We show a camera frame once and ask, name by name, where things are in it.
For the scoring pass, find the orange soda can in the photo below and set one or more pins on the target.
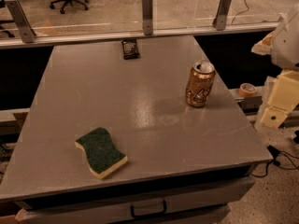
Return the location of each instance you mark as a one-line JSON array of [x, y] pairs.
[[200, 83]]

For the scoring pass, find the white drawer with black handle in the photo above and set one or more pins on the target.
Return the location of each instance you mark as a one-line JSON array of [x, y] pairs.
[[201, 204]]

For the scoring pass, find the black snack packet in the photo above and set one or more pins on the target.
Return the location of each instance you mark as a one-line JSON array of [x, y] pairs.
[[130, 49]]

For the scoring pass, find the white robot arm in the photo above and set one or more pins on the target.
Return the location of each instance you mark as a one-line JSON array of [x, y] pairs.
[[283, 47]]

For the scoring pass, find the right metal glass bracket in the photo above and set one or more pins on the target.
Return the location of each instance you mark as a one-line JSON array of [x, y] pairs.
[[220, 20]]

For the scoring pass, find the green yellow sponge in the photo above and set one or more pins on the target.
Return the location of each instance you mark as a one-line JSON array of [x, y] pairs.
[[101, 153]]

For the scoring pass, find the metal railing bar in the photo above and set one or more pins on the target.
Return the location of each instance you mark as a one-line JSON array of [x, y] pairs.
[[44, 41]]

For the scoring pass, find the roll of orange tape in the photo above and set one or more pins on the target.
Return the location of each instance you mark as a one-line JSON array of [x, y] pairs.
[[247, 90]]

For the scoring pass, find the left metal glass bracket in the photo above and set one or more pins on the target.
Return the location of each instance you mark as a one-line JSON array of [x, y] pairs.
[[26, 32]]

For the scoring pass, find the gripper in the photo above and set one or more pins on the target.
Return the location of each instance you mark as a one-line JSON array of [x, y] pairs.
[[287, 44]]

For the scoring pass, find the metal glass bracket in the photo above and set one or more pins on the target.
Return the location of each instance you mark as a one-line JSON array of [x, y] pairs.
[[147, 17], [26, 32], [220, 20]]

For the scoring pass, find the middle metal glass bracket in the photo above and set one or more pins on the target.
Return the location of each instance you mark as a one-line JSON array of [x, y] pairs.
[[147, 17]]

